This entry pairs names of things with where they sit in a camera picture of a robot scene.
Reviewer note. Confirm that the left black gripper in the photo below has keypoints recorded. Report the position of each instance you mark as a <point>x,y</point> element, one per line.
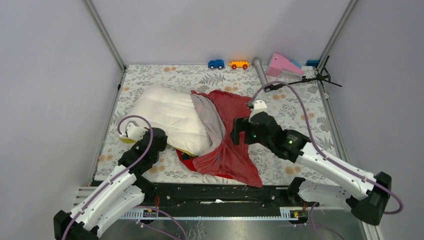
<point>164,141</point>

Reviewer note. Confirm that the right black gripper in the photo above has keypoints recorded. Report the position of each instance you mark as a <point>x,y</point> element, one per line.
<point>241,124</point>

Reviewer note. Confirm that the red printed pillowcase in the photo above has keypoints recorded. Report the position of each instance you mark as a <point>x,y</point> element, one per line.
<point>218,110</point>

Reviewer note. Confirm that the white pillow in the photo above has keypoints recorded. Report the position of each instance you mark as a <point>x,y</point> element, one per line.
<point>173,112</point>

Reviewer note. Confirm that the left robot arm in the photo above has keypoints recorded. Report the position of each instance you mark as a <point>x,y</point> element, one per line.
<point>123,189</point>

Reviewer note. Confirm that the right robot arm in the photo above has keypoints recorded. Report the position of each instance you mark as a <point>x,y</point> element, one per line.
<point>362,193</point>

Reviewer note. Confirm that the orange toy car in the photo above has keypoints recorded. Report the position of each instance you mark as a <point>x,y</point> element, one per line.
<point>239,64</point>

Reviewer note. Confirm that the floral tablecloth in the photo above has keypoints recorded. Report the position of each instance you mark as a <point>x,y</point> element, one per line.
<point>300,108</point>

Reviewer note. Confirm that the grey microphone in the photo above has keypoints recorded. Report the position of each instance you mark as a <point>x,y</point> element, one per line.
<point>257,65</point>

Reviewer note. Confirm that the blue toy car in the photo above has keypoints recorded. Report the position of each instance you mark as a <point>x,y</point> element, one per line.
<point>216,64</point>

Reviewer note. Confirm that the pink wedge block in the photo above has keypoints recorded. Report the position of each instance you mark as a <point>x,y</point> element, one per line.
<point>279,65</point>

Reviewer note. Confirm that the light blue block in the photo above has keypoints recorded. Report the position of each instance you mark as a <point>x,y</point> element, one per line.
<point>296,63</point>

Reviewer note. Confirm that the black tripod stand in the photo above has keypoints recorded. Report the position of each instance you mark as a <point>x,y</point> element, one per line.
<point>322,76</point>

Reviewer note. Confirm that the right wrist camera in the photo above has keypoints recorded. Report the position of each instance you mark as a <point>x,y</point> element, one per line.
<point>259,106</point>

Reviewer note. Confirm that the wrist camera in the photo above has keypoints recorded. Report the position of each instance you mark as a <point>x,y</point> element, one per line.
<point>259,106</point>
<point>134,131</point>

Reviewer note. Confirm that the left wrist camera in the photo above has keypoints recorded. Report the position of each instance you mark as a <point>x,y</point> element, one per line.
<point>134,131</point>

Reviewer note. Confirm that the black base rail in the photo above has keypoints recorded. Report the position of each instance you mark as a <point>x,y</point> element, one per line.
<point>217,202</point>

